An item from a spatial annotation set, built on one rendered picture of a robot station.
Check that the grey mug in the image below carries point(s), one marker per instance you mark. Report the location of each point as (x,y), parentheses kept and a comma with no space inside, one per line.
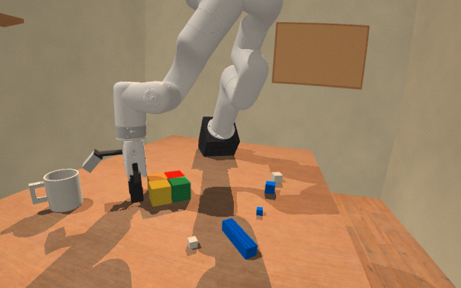
(62,195)

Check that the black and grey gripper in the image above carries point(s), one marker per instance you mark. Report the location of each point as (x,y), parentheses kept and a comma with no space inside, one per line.
(133,153)

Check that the green cube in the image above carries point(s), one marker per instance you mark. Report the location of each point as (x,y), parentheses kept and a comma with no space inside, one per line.
(180,189)

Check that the red cube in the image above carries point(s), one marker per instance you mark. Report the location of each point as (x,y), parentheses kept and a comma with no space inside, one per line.
(173,174)

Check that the yellow cube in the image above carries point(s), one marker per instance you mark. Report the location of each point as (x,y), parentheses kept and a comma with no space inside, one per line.
(159,192)

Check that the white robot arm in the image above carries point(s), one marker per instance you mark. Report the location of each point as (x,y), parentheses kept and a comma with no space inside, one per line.
(242,81)

